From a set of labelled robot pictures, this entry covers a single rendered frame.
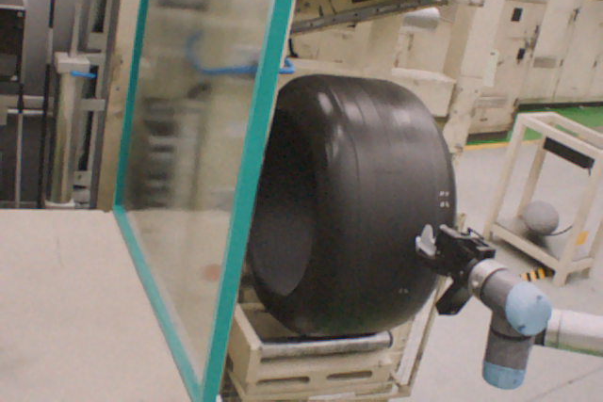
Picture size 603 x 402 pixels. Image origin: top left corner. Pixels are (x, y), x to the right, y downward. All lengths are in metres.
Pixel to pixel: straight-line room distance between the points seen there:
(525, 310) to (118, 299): 0.63
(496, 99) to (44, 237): 5.70
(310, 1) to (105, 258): 0.95
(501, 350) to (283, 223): 0.86
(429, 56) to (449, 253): 5.09
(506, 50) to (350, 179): 5.17
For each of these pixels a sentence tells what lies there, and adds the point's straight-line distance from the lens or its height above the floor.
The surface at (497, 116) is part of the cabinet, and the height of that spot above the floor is 0.22.
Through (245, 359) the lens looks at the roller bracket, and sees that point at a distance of 1.74.
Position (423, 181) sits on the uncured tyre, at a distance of 1.62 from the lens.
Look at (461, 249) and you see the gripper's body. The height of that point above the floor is 1.31.
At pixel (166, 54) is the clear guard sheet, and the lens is 1.15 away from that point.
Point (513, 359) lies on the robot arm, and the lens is 1.40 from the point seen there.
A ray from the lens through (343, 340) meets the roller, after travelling 1.85.
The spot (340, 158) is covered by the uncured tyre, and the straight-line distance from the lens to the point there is 1.56.
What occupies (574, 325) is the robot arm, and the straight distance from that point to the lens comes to 1.50.
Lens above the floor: 1.90
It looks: 22 degrees down
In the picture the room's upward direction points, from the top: 12 degrees clockwise
